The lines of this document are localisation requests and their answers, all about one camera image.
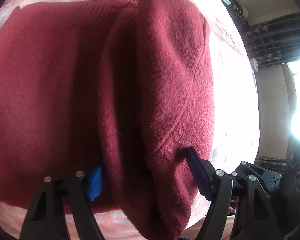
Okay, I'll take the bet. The dark red knit sweater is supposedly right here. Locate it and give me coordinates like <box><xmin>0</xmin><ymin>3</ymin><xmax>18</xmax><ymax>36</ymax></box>
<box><xmin>0</xmin><ymin>0</ymin><xmax>214</xmax><ymax>239</ymax></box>

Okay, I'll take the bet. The dark patterned curtain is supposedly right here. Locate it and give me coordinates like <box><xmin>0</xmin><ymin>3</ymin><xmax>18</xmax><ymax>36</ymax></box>
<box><xmin>243</xmin><ymin>12</ymin><xmax>300</xmax><ymax>68</ymax></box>

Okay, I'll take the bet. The plaid dark cloth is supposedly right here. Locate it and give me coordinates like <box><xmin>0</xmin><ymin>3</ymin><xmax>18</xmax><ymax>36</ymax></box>
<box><xmin>227</xmin><ymin>0</ymin><xmax>249</xmax><ymax>29</ymax></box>

